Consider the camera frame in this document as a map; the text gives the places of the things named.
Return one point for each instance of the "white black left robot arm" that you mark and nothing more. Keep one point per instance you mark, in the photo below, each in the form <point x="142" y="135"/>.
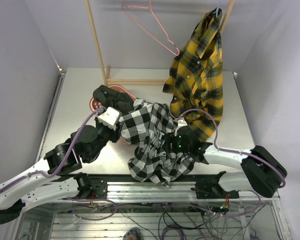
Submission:
<point x="56" y="176"/>

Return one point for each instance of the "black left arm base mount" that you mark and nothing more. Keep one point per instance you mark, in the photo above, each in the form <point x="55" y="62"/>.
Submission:
<point x="90" y="188"/>

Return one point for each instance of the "pink wire hanger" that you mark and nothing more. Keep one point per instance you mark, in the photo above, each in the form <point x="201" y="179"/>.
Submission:
<point x="141" y="12"/>

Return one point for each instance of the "black white checked shirt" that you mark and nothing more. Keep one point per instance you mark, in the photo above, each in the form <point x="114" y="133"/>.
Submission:
<point x="149" y="127"/>

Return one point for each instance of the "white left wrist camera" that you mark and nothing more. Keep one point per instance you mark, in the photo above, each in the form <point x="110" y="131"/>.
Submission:
<point x="110" y="118"/>

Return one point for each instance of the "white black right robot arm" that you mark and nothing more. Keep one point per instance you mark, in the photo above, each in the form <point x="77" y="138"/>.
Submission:
<point x="257" y="169"/>

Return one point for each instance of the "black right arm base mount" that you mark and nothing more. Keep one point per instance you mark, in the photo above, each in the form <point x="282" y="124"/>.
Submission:
<point x="207" y="187"/>

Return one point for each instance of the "blue wire hanger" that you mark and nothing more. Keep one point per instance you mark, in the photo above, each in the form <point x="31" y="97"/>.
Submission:
<point x="218" y="8"/>

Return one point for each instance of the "yellow green plaid shirt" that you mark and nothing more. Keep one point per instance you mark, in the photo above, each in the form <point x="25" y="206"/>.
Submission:
<point x="196" y="78"/>

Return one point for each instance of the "wooden clothes rack frame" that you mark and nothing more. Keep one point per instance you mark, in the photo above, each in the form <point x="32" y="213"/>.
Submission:
<point x="120" y="43"/>

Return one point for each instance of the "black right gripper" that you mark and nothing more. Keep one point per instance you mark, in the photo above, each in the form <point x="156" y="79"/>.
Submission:
<point x="169" y="139"/>

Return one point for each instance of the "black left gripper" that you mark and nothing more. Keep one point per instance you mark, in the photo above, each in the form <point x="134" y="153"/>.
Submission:
<point x="115" y="134"/>

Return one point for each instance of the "pink plastic laundry basket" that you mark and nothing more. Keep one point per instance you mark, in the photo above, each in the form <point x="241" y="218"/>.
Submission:
<point x="97" y="107"/>

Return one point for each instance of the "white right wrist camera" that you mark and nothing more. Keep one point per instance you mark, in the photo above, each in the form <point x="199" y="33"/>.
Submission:
<point x="181" y="123"/>

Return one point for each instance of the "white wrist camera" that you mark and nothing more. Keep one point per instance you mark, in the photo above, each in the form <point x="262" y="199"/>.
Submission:
<point x="110" y="118"/>
<point x="181" y="123"/>

